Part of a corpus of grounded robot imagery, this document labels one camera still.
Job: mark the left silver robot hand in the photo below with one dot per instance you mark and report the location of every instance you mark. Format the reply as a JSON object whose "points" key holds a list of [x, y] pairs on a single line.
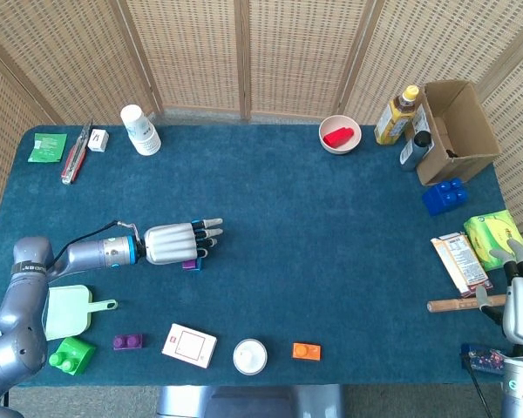
{"points": [[170, 244]]}

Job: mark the purple tall toy block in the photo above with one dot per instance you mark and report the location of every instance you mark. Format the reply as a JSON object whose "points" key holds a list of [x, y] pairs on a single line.
{"points": [[188, 264]]}

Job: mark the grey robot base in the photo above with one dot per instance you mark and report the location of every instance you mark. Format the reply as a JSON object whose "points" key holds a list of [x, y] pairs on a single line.
{"points": [[244, 402]]}

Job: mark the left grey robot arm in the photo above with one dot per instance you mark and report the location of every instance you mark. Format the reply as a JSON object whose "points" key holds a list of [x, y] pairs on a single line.
{"points": [[100, 253]]}

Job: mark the small purple block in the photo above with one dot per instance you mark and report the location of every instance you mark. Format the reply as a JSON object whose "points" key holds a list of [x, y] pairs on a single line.
{"points": [[128, 342]]}

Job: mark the blue toy block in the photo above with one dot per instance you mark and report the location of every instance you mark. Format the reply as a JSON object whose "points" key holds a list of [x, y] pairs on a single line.
{"points": [[442, 200]]}

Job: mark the green toy block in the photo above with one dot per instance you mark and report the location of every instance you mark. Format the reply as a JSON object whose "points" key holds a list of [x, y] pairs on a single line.
{"points": [[76, 352]]}

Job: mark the orange toy block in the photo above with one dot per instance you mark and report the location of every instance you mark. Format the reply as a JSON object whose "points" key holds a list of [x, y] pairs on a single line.
{"points": [[307, 352]]}

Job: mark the red object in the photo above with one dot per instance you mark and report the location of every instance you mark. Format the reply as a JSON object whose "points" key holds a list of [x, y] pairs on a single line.
{"points": [[337, 137]]}

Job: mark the dark blue patterned box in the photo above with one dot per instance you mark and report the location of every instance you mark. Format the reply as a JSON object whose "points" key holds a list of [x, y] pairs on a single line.
{"points": [[484, 359]]}

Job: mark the wooden stick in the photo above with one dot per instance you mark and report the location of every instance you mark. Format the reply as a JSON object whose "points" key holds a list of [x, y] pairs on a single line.
{"points": [[449, 305]]}

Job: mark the flat orange white carton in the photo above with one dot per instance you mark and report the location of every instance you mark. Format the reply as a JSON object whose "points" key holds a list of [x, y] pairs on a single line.
{"points": [[462, 261]]}

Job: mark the lime green snack bag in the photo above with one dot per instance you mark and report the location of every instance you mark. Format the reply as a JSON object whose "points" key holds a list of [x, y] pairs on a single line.
{"points": [[490, 235]]}

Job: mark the white box with red print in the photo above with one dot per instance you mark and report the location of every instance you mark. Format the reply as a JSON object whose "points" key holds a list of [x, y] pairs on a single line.
{"points": [[189, 346]]}

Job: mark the stack of white paper cups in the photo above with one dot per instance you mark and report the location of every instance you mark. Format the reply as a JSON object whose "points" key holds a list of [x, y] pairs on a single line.
{"points": [[143, 132]]}

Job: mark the mint green dustpan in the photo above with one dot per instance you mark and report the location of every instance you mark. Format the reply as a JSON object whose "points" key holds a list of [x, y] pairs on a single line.
{"points": [[69, 311]]}

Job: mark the small white box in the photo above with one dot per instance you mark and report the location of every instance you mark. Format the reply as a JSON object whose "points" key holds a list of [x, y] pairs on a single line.
{"points": [[98, 140]]}

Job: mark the red utility knife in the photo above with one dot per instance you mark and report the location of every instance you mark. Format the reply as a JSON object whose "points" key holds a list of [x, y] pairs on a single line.
{"points": [[74, 161]]}

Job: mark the blue carpet mat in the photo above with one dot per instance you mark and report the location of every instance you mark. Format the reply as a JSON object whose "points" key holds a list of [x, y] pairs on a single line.
{"points": [[287, 196]]}

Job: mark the white lidded jar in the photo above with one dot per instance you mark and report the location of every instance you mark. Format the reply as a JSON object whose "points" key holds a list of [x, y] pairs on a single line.
{"points": [[249, 357]]}

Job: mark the cardboard box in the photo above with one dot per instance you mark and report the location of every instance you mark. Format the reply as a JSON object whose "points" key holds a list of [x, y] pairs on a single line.
{"points": [[462, 170]]}

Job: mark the green sachet packet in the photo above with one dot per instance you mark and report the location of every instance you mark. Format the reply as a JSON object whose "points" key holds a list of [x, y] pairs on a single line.
{"points": [[47, 148]]}

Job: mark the beige bowl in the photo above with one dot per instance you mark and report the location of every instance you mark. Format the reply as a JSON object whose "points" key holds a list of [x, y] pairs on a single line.
{"points": [[331, 148]]}

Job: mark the bamboo folding screen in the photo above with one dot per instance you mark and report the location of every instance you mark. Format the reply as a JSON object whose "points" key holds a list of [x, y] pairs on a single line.
{"points": [[200, 52]]}

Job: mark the yellow tea bottle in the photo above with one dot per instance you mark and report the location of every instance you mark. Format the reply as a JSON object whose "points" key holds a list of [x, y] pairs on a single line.
{"points": [[392, 124]]}

